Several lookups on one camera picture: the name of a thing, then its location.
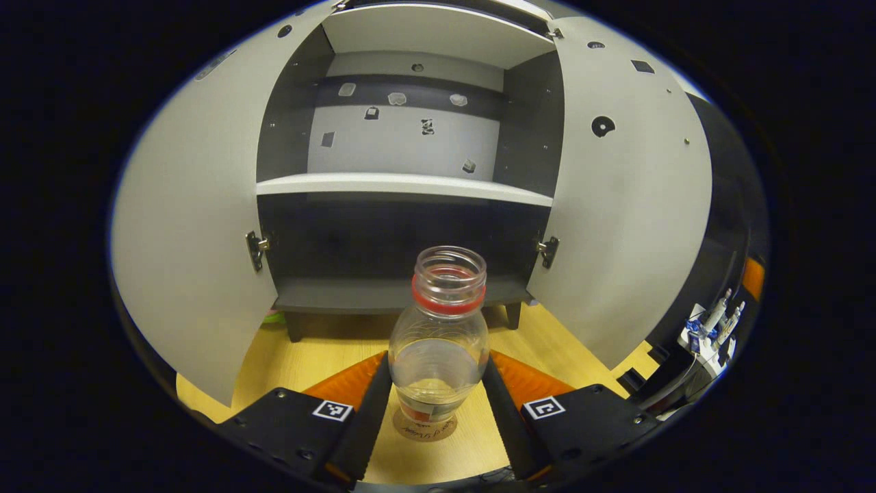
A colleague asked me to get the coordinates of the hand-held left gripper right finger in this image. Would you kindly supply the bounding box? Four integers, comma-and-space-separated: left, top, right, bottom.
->
479, 349, 663, 481

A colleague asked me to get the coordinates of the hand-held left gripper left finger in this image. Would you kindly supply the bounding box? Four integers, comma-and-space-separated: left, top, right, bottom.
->
216, 351, 394, 488

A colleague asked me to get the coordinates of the clear plastic bottle red label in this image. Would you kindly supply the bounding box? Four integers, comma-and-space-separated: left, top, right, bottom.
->
387, 245, 491, 425

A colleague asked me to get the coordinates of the small white bottle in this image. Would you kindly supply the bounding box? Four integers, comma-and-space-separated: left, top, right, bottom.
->
705, 288, 732, 336
723, 300, 747, 340

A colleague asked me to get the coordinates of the round wooden coaster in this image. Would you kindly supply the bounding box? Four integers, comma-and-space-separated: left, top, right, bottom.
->
392, 407, 458, 442

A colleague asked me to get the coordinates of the white storage tray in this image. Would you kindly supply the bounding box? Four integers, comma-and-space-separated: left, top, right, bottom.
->
678, 301, 738, 379

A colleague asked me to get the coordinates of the white cabinet door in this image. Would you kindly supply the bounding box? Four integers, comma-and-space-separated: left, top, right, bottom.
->
526, 15, 714, 370
109, 3, 336, 407

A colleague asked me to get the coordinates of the white and grey cabinet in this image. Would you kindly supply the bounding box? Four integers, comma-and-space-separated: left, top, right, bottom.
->
255, 0, 565, 343

